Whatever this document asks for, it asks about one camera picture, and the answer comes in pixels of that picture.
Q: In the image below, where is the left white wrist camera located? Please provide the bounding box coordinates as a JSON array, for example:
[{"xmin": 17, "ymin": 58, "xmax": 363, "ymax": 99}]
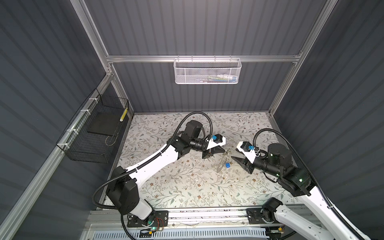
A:
[{"xmin": 206, "ymin": 134, "xmax": 226, "ymax": 150}]

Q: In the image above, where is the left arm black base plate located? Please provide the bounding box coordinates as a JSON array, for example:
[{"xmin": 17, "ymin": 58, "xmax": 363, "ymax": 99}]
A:
[{"xmin": 127, "ymin": 210, "xmax": 169, "ymax": 228}]

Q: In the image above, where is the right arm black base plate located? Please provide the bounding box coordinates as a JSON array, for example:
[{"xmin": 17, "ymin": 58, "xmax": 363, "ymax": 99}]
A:
[{"xmin": 246, "ymin": 208, "xmax": 281, "ymax": 225}]

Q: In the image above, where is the yellow marker pen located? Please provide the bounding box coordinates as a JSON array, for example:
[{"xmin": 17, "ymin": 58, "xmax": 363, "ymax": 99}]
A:
[{"xmin": 120, "ymin": 108, "xmax": 129, "ymax": 122}]

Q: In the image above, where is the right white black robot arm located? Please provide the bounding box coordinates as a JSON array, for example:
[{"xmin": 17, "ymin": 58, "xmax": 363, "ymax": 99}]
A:
[{"xmin": 233, "ymin": 141, "xmax": 369, "ymax": 240}]

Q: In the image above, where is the white perforated vent strip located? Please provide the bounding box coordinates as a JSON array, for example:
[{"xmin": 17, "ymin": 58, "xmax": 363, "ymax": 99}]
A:
[{"xmin": 89, "ymin": 227, "xmax": 268, "ymax": 240}]

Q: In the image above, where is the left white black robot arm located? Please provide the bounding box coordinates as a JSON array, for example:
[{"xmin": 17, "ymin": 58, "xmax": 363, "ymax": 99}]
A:
[{"xmin": 106, "ymin": 120, "xmax": 226, "ymax": 220}]

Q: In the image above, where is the white wire mesh basket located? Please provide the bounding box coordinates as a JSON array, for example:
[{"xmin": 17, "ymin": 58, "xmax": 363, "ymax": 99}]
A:
[{"xmin": 173, "ymin": 58, "xmax": 242, "ymax": 85}]

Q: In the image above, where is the black wire basket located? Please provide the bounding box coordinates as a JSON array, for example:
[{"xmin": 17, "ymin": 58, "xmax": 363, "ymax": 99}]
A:
[{"xmin": 57, "ymin": 91, "xmax": 130, "ymax": 164}]

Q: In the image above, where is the black foam pad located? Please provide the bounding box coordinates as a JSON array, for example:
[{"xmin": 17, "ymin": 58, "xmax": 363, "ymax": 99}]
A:
[{"xmin": 87, "ymin": 113, "xmax": 121, "ymax": 137}]

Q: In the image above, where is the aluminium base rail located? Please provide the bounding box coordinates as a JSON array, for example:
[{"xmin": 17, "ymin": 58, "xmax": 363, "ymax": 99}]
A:
[{"xmin": 83, "ymin": 205, "xmax": 328, "ymax": 232}]

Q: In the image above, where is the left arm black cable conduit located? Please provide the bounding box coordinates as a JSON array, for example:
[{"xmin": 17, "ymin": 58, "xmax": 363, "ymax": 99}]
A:
[{"xmin": 91, "ymin": 111, "xmax": 214, "ymax": 240}]

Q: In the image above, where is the white tube in basket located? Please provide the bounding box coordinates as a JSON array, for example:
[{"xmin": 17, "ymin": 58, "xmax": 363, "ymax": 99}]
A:
[{"xmin": 217, "ymin": 75, "xmax": 238, "ymax": 83}]

